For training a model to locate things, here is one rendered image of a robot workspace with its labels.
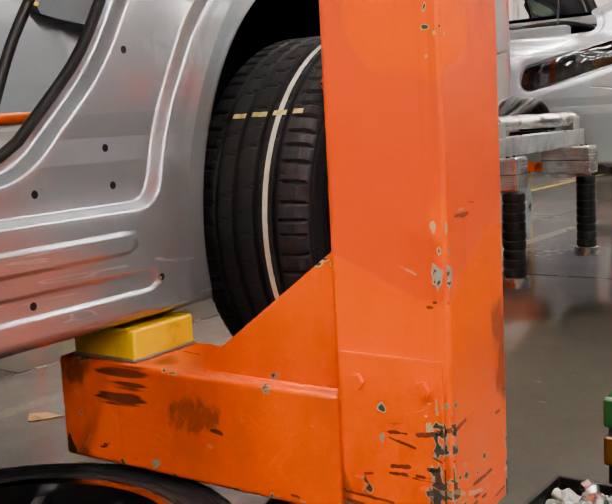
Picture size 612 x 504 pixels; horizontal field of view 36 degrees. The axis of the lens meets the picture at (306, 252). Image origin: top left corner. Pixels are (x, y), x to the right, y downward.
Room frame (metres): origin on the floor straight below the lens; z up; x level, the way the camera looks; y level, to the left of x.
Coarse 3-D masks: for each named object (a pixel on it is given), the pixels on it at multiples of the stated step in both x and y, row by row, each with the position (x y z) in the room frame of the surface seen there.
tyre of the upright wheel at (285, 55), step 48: (288, 48) 1.75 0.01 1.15; (240, 96) 1.68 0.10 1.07; (240, 144) 1.61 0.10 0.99; (288, 144) 1.55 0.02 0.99; (240, 192) 1.58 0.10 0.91; (288, 192) 1.52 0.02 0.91; (240, 240) 1.57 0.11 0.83; (288, 240) 1.52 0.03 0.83; (240, 288) 1.60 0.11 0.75; (288, 288) 1.54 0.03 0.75
